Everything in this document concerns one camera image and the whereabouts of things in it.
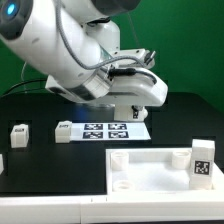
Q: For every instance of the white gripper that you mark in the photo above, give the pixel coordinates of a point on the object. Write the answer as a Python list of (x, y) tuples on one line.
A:
[(136, 86)]

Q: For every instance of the white square table top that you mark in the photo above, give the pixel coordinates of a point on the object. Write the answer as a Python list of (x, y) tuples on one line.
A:
[(139, 172)]

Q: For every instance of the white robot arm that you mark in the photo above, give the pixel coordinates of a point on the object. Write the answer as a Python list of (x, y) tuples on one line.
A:
[(76, 45)]

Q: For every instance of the white tag sheet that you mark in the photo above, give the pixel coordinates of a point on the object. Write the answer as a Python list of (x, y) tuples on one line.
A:
[(109, 131)]

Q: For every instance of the white block at left edge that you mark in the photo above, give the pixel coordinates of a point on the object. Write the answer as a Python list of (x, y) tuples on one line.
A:
[(1, 164)]

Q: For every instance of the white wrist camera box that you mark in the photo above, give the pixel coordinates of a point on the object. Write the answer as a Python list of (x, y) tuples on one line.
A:
[(143, 55)]

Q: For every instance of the white right fence rail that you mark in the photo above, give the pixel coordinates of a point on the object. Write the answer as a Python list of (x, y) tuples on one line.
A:
[(217, 179)]

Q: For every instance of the white fence rail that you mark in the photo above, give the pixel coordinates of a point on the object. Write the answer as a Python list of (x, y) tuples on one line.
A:
[(203, 206), (217, 179)]

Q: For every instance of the white front fence rail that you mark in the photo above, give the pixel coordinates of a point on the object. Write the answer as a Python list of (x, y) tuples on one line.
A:
[(203, 206)]

